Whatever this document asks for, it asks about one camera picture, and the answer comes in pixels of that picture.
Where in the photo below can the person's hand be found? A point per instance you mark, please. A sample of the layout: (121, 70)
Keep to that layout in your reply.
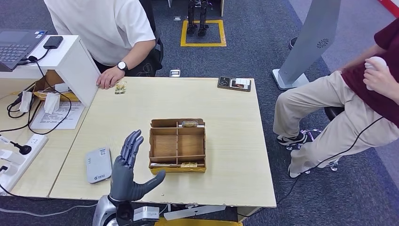
(382, 79)

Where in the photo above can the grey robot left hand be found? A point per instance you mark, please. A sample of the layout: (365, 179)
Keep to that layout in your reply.
(123, 181)

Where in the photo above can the person's left hand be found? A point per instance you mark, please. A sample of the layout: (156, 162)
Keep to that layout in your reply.
(110, 77)

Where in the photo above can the yellow patterned hotel card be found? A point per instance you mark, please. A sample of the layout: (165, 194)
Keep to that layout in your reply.
(189, 124)
(189, 165)
(120, 88)

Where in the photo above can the wooden compartment box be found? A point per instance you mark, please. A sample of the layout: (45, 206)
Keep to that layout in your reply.
(190, 145)

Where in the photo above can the person's left forearm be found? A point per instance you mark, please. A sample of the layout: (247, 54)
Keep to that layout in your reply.
(140, 53)

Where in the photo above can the white grey card reader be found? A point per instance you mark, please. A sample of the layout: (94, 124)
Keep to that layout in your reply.
(98, 165)

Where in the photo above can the person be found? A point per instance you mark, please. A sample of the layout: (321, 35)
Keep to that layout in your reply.
(99, 28)
(318, 106)

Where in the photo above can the black wristwatch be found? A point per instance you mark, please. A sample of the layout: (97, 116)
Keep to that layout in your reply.
(122, 65)

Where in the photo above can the white handheld controller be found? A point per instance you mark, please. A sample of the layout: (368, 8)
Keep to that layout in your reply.
(375, 61)

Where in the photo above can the white shelf stand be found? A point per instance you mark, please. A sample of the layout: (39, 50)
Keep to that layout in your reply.
(78, 65)

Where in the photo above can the black round stool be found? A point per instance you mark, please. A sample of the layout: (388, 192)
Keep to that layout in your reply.
(333, 113)

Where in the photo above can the brown cardboard box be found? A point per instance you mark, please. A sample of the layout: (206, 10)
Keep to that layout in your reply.
(46, 81)

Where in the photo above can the white paper tag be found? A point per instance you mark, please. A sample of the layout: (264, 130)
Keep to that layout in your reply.
(51, 103)
(25, 101)

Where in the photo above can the small silver floor plate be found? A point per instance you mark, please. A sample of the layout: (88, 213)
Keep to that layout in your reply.
(175, 73)

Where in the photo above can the printed paper sheet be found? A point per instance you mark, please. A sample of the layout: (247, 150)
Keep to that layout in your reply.
(59, 120)

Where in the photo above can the grey kiosk stand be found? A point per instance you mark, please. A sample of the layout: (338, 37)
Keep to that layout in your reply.
(315, 37)

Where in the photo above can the white power strip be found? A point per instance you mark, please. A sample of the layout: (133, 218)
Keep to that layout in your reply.
(31, 149)

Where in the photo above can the grey laptop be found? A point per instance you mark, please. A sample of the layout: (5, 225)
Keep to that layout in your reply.
(15, 46)

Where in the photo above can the black power plug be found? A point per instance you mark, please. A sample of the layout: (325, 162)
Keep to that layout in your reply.
(24, 149)

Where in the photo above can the black humanoid robot legs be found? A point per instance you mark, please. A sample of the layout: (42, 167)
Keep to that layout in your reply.
(202, 18)

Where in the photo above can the white power adapter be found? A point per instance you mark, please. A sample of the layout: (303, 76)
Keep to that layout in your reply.
(12, 157)

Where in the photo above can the dark desk tray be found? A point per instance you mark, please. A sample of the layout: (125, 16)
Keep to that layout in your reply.
(224, 82)

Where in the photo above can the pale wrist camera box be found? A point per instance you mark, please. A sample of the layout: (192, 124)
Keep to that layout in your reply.
(146, 214)

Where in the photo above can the white bracket bar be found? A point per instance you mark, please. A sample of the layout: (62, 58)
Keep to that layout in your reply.
(193, 212)

